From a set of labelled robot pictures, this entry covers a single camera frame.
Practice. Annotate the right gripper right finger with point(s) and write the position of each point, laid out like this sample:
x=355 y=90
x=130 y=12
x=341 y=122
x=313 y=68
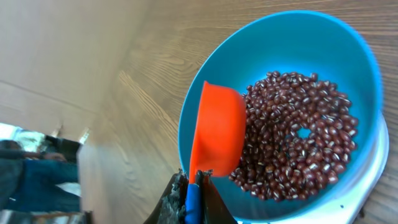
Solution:
x=213 y=209

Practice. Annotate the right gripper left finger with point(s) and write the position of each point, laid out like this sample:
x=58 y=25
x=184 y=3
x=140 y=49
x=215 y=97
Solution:
x=170 y=208

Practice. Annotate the orange measuring scoop blue handle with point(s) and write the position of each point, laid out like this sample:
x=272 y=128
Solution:
x=218 y=140

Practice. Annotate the red beans in bowl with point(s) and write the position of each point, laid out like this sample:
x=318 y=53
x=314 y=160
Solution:
x=299 y=137

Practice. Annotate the white digital kitchen scale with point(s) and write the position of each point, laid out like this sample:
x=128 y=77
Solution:
x=346 y=205

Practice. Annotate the blue plastic bowl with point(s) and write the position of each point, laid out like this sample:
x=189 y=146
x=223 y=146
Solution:
x=305 y=42

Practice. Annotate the person in blue clothes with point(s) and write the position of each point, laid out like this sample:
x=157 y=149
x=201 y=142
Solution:
x=30 y=180

